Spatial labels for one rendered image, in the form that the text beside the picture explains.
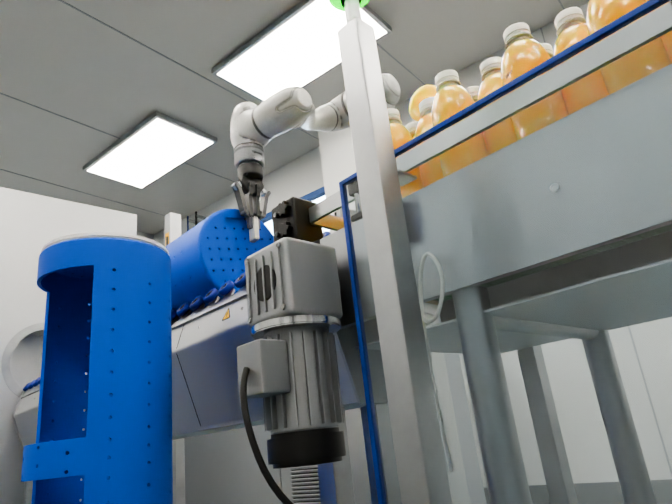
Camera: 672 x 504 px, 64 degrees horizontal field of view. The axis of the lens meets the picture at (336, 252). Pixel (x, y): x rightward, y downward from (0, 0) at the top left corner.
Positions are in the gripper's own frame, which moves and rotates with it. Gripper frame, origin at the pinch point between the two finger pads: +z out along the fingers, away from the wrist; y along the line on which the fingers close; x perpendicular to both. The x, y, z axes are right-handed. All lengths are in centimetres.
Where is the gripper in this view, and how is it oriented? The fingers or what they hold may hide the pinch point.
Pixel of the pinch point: (253, 229)
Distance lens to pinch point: 157.0
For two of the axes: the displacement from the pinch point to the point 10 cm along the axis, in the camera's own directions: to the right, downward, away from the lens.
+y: 7.2, 1.5, 6.7
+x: -6.8, 3.1, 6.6
